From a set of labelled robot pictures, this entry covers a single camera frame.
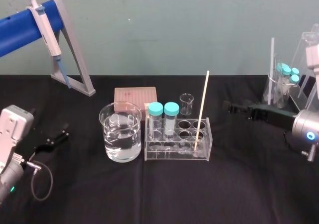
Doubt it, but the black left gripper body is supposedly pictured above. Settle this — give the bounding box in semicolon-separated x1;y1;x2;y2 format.
13;108;52;164

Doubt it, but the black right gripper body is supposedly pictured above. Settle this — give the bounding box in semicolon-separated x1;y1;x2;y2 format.
247;104;298;130

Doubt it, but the clear glass beaker with rods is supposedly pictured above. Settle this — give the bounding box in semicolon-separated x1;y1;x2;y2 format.
263;72;293;109

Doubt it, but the cream stick thermometer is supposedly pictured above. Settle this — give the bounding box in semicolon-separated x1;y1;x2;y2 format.
193;70;210;158

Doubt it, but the small empty glass beaker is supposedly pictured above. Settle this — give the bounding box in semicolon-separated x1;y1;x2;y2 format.
179;93;195;116

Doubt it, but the large glass beaker with water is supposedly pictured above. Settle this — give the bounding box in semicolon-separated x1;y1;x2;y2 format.
99;101;143;163

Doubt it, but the clear acrylic test tube rack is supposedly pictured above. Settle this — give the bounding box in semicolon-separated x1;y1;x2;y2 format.
144;117;213;161

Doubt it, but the clear acrylic stand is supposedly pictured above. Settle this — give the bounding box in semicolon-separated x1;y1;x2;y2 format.
286;23;319;111

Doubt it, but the clear glass stirring rod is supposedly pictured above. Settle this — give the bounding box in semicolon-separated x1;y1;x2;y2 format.
267;37;275;106

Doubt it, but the clear vial with teal cap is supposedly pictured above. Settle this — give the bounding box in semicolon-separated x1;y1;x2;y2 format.
148;102;164;141
163;102;180;141

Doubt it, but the pink pipette tip box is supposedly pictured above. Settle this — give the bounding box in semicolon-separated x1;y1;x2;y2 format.
114;86;158;121

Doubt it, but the white and blue pipette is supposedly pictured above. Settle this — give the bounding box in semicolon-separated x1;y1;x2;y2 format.
26;0;72;89

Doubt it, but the blue and grey pipette stand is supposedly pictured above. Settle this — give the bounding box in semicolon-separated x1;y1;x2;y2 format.
0;0;96;97

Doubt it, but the black table cloth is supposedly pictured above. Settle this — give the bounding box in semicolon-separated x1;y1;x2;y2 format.
0;74;319;224

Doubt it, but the thin dark left wrist cable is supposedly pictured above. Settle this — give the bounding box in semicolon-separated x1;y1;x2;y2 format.
23;160;54;201

